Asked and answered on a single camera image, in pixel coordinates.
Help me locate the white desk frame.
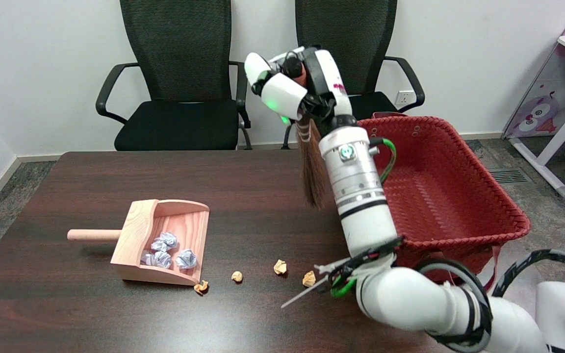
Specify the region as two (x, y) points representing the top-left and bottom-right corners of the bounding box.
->
(510, 35), (565, 199)

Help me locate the brown straw hand broom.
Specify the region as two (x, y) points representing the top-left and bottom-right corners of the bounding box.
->
(295, 64), (330, 210)

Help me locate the red woven basket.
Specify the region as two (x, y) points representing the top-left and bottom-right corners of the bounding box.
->
(359, 112), (532, 290)

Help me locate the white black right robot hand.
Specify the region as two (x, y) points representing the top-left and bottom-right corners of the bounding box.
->
(244, 46), (357, 129)

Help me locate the wooden dustpan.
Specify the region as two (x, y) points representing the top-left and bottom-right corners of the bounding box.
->
(67, 199), (210, 287)

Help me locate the floor vent grille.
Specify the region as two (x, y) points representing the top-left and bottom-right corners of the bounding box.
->
(488, 168), (533, 184)

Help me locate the black mesh office chair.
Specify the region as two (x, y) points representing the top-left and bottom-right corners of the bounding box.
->
(282, 0), (426, 150)
(95, 0), (253, 151)

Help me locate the owl print side panel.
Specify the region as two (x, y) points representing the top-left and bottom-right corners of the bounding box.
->
(502, 0), (565, 139)

